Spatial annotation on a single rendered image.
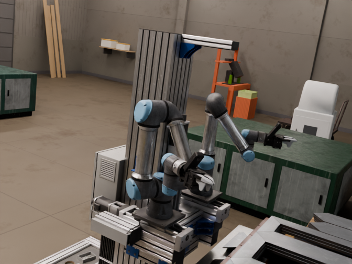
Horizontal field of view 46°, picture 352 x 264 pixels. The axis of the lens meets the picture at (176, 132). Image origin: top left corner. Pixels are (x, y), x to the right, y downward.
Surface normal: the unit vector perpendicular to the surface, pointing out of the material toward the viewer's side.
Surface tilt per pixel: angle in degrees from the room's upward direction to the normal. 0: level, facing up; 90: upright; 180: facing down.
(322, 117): 90
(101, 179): 90
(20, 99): 90
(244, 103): 90
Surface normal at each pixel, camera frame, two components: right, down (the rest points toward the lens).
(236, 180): -0.54, 0.12
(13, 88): 0.85, 0.23
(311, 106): -0.36, -0.16
